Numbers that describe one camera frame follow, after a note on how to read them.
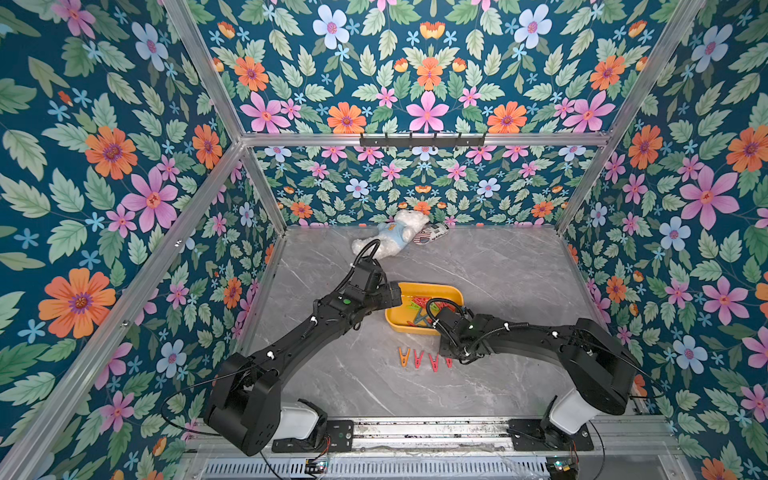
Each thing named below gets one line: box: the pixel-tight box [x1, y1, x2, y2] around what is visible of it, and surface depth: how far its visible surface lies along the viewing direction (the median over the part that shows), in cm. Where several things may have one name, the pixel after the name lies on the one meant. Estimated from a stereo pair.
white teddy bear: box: [352, 209, 430, 260], surface depth 109 cm
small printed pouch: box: [413, 222, 449, 245], surface depth 117 cm
